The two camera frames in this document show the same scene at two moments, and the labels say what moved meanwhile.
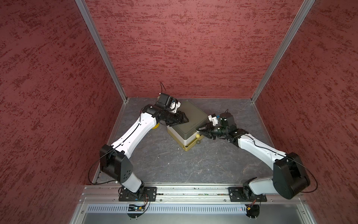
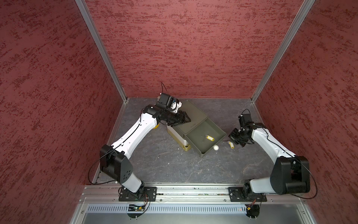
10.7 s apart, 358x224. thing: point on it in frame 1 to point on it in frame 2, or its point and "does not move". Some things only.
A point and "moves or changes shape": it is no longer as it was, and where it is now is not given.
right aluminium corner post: [292, 31] does not move
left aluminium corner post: [87, 16] does not move
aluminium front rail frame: [102, 204] does not move
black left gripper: [179, 119] does not move
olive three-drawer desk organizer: [185, 133] moves or changes shape
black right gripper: [208, 128] to [232, 136]
